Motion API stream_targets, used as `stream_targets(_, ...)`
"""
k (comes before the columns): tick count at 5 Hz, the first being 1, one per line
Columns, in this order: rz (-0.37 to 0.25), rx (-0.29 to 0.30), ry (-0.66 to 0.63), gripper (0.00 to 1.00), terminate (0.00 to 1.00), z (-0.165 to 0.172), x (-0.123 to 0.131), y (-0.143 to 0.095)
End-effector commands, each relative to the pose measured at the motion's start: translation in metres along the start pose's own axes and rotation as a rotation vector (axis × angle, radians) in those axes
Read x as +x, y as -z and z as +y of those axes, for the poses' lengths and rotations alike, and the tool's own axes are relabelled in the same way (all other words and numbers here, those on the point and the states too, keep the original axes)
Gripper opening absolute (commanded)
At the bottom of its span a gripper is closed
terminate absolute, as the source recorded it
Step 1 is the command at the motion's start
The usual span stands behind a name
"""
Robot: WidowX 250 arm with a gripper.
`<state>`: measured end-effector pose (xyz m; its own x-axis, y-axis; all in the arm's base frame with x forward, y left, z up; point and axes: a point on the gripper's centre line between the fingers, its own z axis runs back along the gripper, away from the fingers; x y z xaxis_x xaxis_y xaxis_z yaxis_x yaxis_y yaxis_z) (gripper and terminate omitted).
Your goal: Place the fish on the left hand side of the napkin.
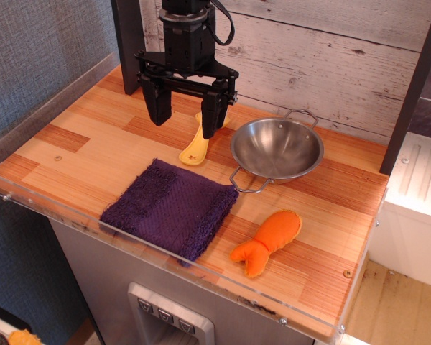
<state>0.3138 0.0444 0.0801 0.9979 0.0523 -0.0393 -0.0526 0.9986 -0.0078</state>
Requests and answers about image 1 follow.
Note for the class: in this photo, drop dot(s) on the white sink unit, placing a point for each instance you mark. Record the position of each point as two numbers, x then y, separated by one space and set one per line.
401 237

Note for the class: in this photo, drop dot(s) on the clear acrylic guard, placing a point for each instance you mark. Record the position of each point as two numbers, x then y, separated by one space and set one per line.
302 296

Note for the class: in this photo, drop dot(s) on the dark right post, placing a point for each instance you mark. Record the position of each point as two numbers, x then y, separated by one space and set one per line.
413 94

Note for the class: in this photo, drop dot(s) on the steel two-handled bowl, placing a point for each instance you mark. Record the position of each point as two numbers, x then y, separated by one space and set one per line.
278 149

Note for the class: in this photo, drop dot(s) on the grey dispenser panel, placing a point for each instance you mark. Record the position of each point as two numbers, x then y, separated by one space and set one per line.
160 320

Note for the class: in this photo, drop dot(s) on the yellow scrub brush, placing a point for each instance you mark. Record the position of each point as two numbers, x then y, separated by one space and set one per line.
195 153

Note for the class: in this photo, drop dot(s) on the purple cloth napkin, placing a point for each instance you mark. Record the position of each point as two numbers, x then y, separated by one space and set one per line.
172 208

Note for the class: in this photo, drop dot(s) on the orange plush toy on floor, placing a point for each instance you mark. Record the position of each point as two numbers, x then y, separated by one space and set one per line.
23 337

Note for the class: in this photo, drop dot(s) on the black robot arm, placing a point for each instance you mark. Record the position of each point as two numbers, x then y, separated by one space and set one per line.
183 5

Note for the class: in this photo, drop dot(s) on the orange plush fish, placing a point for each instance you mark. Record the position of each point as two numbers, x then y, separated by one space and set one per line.
277 231

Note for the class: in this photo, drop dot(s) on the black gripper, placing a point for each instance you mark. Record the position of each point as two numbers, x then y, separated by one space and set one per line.
188 65

